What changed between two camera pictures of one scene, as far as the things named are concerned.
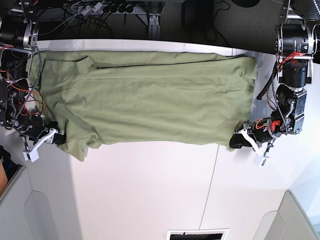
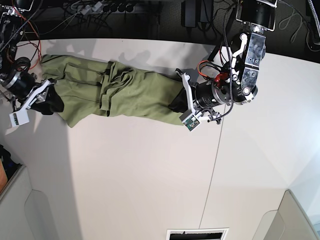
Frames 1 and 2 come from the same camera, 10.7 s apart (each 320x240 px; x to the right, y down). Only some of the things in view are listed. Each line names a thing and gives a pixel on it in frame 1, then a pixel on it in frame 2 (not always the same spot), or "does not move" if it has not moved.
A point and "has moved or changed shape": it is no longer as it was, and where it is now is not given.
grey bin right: [289, 222] does not move
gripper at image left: [32, 126] → [21, 87]
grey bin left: [25, 214] does not move
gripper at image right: [261, 131] → [203, 97]
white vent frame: [223, 237] does not move
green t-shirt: [100, 97] has moved or changed shape
